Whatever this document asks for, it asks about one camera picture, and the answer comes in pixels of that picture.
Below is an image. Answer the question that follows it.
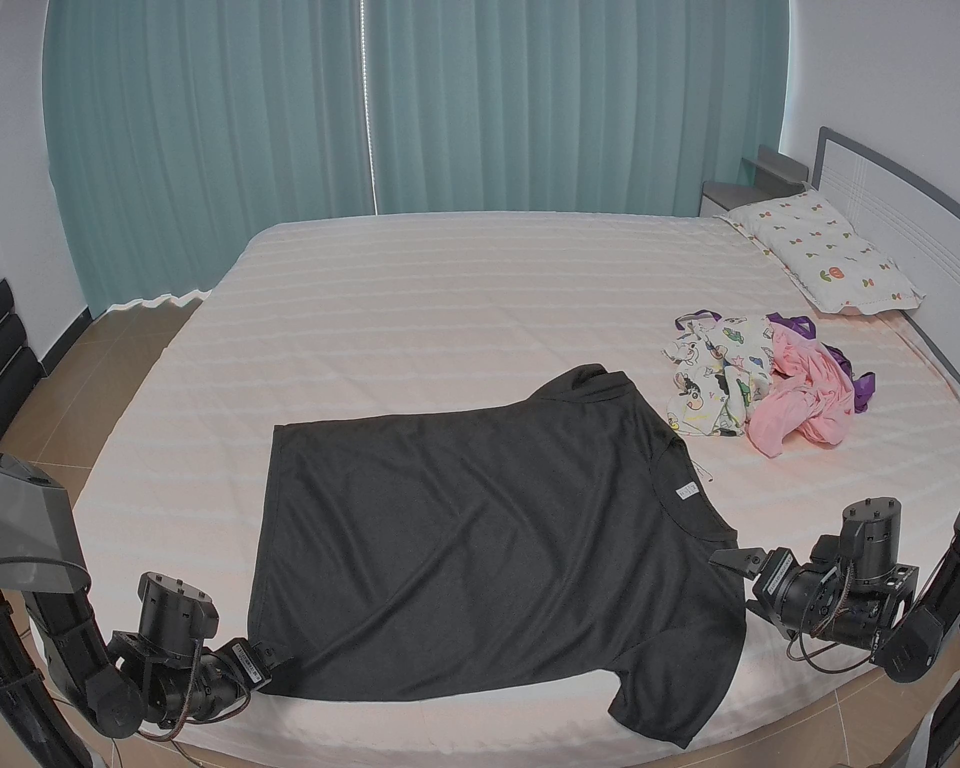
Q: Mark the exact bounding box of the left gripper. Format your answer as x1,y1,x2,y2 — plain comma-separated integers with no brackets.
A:
204,636,295,696

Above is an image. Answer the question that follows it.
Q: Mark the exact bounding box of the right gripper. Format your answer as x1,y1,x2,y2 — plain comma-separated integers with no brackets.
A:
708,546,820,639

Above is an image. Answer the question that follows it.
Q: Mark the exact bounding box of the black T-shirt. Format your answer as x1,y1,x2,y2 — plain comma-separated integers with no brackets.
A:
247,363,747,751

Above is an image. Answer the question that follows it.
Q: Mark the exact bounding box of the bed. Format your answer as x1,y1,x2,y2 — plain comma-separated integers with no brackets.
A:
56,126,960,768

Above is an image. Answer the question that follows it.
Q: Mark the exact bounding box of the pink garment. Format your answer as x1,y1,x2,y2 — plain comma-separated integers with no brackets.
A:
748,322,856,459

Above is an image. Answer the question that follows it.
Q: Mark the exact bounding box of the white printed garment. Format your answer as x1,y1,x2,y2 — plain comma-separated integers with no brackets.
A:
660,311,777,438

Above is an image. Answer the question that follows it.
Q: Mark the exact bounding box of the purple garment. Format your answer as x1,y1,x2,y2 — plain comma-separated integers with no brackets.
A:
765,311,877,415

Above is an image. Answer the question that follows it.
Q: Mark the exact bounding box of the white printed pillow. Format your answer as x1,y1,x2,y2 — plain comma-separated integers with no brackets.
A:
716,187,927,315

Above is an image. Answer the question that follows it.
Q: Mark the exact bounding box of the grey bedside table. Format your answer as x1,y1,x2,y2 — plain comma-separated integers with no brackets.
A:
701,144,811,219

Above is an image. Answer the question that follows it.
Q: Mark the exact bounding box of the blue-green curtain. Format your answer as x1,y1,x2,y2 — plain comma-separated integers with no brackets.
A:
363,0,792,220
45,0,376,316

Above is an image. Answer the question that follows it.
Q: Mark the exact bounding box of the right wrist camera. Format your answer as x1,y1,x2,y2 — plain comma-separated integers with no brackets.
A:
810,534,847,575

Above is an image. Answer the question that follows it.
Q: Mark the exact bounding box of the black cable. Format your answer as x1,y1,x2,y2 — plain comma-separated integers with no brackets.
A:
138,705,198,745
783,630,871,674

